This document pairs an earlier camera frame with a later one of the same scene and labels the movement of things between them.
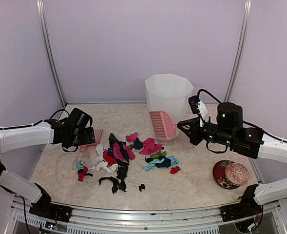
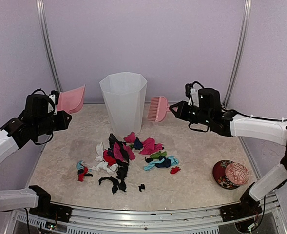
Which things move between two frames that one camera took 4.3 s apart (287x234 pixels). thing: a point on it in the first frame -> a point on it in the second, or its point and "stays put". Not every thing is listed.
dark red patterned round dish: (220, 176) stays put
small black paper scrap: (142, 186) stays put
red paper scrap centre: (110, 159) stays put
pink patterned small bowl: (237, 173) stays put
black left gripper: (89, 137) -> (63, 124)
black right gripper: (193, 133) -> (181, 113)
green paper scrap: (157, 155) stays put
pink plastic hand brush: (163, 125) -> (158, 108)
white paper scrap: (101, 164) stays put
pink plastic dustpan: (90, 148) -> (72, 100)
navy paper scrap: (137, 144) stays put
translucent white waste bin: (170, 93) -> (124, 93)
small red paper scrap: (174, 170) stays put
